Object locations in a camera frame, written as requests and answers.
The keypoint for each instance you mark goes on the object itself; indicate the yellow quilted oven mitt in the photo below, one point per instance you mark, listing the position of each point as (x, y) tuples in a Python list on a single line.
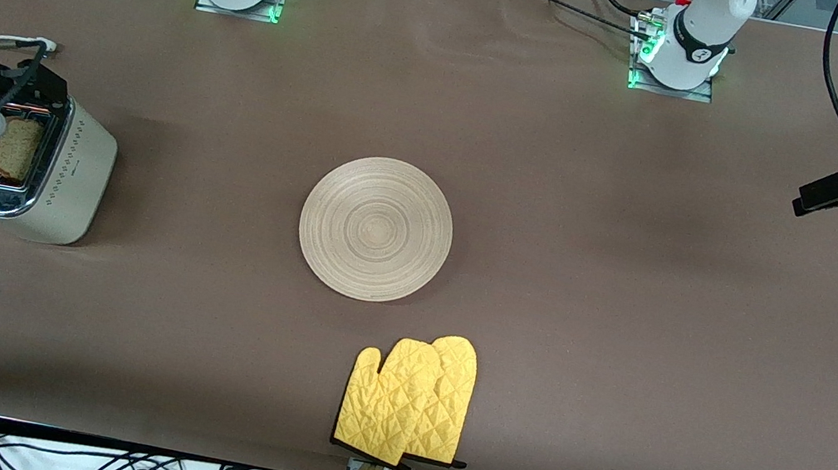
[(383, 406), (453, 400)]

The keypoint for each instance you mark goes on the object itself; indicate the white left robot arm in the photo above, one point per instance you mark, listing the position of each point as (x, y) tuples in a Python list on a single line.
[(700, 27)]

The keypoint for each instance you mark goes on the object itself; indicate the cream and chrome toaster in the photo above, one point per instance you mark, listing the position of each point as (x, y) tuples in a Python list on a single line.
[(72, 172)]

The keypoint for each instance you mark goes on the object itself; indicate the round pale wooden plate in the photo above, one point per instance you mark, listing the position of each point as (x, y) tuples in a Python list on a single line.
[(375, 228)]

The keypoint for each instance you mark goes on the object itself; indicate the slice of brown bread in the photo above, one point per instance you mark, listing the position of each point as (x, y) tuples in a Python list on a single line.
[(16, 150)]

